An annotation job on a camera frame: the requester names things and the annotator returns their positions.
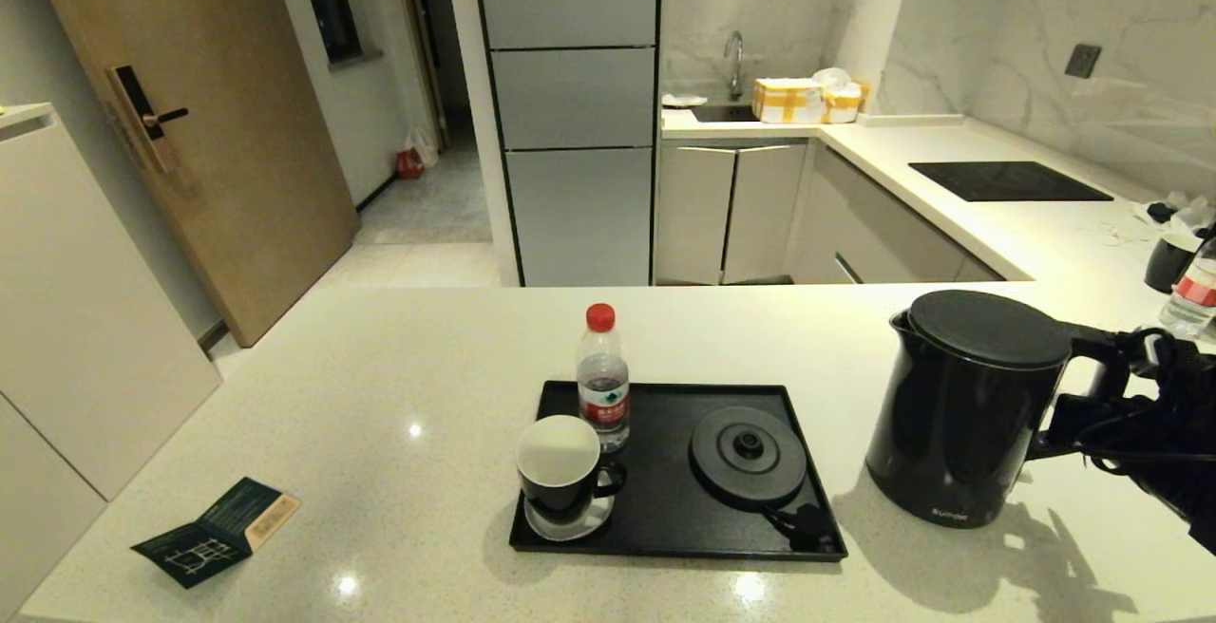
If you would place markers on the small black item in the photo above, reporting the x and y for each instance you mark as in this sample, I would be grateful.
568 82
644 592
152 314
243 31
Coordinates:
1161 211

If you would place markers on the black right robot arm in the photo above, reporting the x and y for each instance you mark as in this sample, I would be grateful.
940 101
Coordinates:
1197 509

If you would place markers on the water bottle red cap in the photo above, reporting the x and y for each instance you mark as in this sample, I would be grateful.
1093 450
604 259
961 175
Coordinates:
603 395

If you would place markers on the black rectangular serving tray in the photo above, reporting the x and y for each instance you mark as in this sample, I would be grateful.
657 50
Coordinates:
665 514

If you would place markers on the large box yellow tape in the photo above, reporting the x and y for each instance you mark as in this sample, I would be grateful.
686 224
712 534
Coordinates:
787 103

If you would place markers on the small box yellow tape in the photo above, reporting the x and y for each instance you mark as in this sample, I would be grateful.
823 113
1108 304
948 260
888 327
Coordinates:
843 105

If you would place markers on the crumpled white tissue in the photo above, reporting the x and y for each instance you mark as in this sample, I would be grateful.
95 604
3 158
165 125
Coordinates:
1195 215

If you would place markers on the grey lower cabinet door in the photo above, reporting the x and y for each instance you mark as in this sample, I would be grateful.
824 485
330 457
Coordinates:
695 217
767 213

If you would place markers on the kitchen sink basin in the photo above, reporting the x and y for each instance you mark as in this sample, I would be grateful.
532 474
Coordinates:
724 114

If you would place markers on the black induction cooktop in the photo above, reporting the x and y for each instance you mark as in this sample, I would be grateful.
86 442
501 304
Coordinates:
1010 181

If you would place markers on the tall grey cabinet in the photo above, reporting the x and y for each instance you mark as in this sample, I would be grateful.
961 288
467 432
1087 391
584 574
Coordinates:
579 205

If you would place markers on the water bottle red label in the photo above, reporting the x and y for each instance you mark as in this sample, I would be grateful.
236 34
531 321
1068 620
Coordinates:
1192 305

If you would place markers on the grey wall socket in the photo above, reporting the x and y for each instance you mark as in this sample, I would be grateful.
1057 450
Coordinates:
1083 61

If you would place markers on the black mug white inside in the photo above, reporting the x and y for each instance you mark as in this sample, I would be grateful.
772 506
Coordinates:
568 498

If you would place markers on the chrome sink faucet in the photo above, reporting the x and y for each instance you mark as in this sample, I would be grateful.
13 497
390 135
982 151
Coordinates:
736 69

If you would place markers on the round black kettle base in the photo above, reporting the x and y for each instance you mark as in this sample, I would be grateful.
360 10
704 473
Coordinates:
750 469

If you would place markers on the white plastic floor bag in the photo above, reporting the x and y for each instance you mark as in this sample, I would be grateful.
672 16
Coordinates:
425 148

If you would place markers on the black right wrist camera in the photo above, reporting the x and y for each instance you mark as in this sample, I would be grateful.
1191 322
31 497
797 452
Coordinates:
1159 348

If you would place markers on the brown wooden door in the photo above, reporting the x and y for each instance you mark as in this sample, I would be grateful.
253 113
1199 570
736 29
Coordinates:
237 177

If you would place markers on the white plastic bag on boxes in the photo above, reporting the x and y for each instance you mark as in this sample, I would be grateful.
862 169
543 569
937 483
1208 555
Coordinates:
833 78

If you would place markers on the dark green folded booklet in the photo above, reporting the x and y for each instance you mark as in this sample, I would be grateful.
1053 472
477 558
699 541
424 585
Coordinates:
204 547

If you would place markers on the white cloth by sink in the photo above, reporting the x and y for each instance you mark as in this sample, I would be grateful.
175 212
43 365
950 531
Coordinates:
684 100

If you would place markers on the red bag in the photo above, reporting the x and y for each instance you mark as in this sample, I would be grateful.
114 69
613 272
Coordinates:
408 165

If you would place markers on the black electric kettle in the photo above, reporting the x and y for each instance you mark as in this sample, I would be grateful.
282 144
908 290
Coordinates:
959 414

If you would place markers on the grey counter drawer cabinet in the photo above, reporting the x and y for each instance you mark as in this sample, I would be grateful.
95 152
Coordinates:
888 241

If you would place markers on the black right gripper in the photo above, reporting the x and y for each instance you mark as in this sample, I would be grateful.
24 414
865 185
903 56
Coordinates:
1178 414

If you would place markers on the white saucer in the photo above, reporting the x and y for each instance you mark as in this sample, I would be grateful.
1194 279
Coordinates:
570 533

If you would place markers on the white side cabinet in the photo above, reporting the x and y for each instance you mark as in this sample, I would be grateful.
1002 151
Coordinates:
76 319

